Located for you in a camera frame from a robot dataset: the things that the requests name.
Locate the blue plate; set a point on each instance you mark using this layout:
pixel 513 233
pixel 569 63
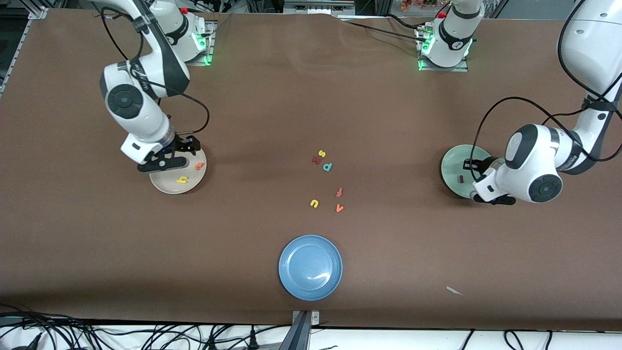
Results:
pixel 310 267

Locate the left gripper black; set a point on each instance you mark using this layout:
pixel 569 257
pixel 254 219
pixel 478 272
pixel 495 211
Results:
pixel 482 164

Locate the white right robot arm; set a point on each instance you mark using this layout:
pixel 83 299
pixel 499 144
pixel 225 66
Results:
pixel 136 107

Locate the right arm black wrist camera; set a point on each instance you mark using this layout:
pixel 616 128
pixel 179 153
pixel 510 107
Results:
pixel 163 164

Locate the black power plug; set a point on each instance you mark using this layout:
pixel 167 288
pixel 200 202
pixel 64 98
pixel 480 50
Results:
pixel 252 339

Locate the beige brown plate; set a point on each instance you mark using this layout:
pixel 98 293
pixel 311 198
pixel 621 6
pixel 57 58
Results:
pixel 165 183

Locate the grey power strip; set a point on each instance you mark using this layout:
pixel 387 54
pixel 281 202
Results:
pixel 318 7

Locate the green plate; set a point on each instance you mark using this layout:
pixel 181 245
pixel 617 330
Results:
pixel 454 163

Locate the silver metal bracket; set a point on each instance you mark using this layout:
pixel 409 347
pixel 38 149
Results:
pixel 314 315

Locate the brown table cover sheet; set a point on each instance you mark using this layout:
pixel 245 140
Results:
pixel 243 218

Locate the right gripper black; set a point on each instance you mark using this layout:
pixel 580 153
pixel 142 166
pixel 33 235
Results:
pixel 183 144

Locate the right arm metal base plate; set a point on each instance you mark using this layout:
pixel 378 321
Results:
pixel 210 46

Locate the aluminium frame profile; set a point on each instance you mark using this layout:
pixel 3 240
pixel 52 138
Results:
pixel 39 10

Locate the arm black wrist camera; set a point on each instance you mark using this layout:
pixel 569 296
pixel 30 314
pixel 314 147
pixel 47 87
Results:
pixel 163 164
pixel 503 200

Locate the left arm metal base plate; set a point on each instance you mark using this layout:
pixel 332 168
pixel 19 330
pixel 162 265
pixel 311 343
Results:
pixel 444 69

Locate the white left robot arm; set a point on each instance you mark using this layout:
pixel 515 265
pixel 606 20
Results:
pixel 529 155

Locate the white paper scrap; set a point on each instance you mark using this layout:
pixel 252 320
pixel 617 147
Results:
pixel 453 290

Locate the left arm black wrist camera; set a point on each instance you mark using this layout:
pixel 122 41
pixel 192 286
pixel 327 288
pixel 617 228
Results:
pixel 503 200

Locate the black mount beam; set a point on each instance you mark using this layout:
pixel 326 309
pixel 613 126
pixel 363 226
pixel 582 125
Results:
pixel 296 338

